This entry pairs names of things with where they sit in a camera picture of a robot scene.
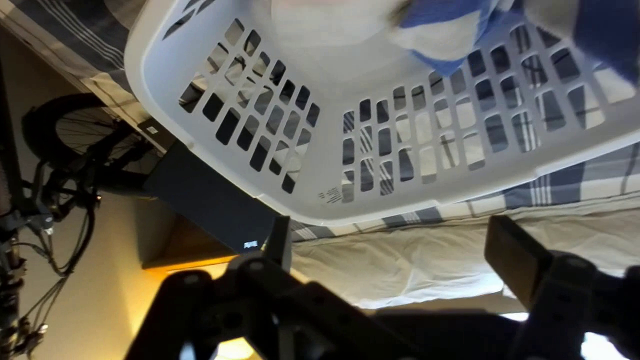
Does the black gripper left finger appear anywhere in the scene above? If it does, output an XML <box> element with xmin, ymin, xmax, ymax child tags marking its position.
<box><xmin>125</xmin><ymin>216</ymin><xmax>376</xmax><ymax>360</ymax></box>

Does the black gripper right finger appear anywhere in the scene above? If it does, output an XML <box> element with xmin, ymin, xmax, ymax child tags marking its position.
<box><xmin>481</xmin><ymin>216</ymin><xmax>640</xmax><ymax>360</ymax></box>

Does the blue and white striped towel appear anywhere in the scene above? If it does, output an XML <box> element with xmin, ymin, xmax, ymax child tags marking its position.
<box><xmin>387</xmin><ymin>0</ymin><xmax>640</xmax><ymax>86</ymax></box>

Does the white plastic washing basket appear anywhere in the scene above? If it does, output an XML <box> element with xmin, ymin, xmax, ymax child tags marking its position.
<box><xmin>121</xmin><ymin>0</ymin><xmax>640</xmax><ymax>225</ymax></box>

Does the white pillow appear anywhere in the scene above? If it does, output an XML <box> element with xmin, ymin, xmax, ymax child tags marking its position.
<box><xmin>290</xmin><ymin>198</ymin><xmax>640</xmax><ymax>311</ymax></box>

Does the black bicycle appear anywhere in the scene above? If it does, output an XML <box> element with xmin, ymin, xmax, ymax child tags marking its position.
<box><xmin>0</xmin><ymin>89</ymin><xmax>163</xmax><ymax>355</ymax></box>

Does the blue plaid duvet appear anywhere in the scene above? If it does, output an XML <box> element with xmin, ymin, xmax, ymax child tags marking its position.
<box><xmin>0</xmin><ymin>0</ymin><xmax>640</xmax><ymax>244</ymax></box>

